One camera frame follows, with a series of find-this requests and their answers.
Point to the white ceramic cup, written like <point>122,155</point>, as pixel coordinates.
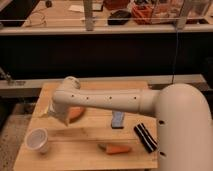
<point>37,140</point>

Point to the black object on bench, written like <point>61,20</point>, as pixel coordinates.
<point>119,17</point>

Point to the blue sponge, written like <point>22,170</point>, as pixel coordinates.
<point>117,120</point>

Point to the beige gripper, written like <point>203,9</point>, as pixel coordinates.
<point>57,110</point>

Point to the orange crate on bench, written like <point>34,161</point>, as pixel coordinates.
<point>144,15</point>

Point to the grey metal post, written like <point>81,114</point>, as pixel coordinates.
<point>88,13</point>

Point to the orange toy carrot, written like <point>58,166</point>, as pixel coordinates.
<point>111,149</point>

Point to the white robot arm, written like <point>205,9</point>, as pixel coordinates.
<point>182,113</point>

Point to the orange ceramic bowl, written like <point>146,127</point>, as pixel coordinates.
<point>75,113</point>

